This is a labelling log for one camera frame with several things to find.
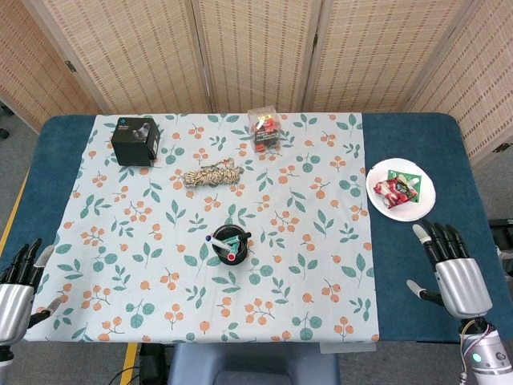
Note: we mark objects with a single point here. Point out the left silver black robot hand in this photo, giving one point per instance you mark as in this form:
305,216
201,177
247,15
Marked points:
14,309

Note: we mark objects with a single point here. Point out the white paper plate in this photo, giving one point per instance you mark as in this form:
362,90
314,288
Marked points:
401,212

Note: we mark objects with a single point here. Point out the green snack packet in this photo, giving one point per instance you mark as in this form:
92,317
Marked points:
414,182

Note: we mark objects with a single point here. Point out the black marker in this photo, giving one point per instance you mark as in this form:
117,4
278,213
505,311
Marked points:
243,236

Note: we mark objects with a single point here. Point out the blue cap white marker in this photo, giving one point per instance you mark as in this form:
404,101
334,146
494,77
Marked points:
216,242

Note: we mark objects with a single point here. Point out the red white snack packet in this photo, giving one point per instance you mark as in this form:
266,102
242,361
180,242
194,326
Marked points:
390,192

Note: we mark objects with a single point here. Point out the black mesh pen holder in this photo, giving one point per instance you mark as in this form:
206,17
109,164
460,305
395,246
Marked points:
218,258

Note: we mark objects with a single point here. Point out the blue grey chair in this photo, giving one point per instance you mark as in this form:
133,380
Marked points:
248,365

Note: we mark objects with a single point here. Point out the blue table cover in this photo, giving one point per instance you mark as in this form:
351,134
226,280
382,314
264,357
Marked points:
401,260

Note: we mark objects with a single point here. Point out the black cardboard box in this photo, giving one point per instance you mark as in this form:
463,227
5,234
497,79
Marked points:
130,148

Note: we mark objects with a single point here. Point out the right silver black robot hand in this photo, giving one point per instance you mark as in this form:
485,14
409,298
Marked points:
463,284

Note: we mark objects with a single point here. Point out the clear plastic capsule box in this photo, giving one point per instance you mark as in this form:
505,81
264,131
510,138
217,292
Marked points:
264,136

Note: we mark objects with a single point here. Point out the black equipment stand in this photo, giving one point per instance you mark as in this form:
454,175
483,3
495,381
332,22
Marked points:
501,228

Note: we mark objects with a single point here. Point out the floral fruit-print tablecloth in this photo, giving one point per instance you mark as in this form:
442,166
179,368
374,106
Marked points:
160,224

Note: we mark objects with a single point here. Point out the woven folding screen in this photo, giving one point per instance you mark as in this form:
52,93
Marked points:
256,52

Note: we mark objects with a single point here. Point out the red cap marker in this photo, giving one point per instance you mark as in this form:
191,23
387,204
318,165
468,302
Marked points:
231,256

